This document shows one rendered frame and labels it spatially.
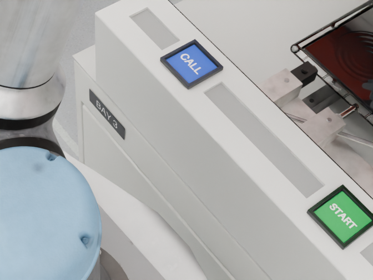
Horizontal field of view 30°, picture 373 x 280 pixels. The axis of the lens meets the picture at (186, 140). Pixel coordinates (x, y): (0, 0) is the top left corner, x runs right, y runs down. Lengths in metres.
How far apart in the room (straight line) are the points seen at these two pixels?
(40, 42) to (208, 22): 0.58
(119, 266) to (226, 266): 0.23
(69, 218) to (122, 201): 0.36
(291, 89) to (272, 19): 0.23
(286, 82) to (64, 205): 0.46
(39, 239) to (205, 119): 0.33
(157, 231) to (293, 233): 0.20
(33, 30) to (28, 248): 0.17
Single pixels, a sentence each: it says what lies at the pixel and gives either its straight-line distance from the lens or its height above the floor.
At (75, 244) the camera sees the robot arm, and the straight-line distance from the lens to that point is 0.55.
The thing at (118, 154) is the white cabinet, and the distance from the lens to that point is 1.08.
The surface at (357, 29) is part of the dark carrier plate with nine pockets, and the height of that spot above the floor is 0.90.
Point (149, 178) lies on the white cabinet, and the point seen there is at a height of 0.73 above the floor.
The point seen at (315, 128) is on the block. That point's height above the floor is 0.91.
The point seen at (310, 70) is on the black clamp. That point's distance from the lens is 0.96.
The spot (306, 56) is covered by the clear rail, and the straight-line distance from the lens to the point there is 0.98.
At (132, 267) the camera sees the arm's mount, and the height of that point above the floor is 0.90.
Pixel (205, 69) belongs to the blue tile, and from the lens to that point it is 0.85.
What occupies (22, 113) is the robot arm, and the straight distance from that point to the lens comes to 0.60.
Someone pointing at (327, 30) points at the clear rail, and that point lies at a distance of 1.03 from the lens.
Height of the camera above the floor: 1.61
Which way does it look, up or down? 55 degrees down
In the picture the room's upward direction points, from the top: 10 degrees clockwise
